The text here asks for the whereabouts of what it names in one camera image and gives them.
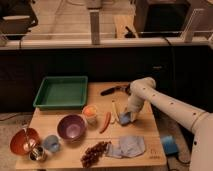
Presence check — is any light blue cup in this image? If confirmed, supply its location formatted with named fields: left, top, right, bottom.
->
left=43, top=135, right=60, bottom=153

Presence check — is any metal spoon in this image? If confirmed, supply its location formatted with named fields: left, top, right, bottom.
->
left=22, top=125, right=31, bottom=151

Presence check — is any small metal cup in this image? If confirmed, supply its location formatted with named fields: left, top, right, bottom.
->
left=29, top=146, right=47, bottom=162

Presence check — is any blue sponge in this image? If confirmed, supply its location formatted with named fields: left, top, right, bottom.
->
left=119, top=112, right=131, bottom=126

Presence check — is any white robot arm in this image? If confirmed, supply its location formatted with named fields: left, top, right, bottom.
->
left=127, top=77, right=213, bottom=171

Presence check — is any clear cup with orange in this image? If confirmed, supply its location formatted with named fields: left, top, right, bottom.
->
left=82, top=105, right=97, bottom=124

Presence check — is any green plastic tray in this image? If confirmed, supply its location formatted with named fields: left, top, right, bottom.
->
left=33, top=76, right=88, bottom=110

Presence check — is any yellow handled brush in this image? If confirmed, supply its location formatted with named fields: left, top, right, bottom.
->
left=112, top=100, right=119, bottom=123

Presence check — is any purple bowl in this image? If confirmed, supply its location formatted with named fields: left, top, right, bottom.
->
left=57, top=115, right=86, bottom=141

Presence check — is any metal frame post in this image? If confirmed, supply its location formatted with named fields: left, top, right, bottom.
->
left=90, top=10, right=100, bottom=45

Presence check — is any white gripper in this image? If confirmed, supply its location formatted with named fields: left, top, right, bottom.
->
left=127, top=99, right=144, bottom=122

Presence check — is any wooden table board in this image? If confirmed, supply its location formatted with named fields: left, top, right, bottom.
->
left=15, top=82, right=166, bottom=170

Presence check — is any bunch of dark grapes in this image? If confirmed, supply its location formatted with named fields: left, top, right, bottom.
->
left=80, top=141, right=109, bottom=168

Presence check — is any blue box on floor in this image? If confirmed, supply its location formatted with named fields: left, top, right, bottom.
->
left=161, top=136, right=179, bottom=155

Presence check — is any orange-red bowl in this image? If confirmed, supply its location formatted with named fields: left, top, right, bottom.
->
left=10, top=128, right=40, bottom=156

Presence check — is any light blue cloth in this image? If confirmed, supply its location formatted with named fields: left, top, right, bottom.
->
left=105, top=135, right=146, bottom=159

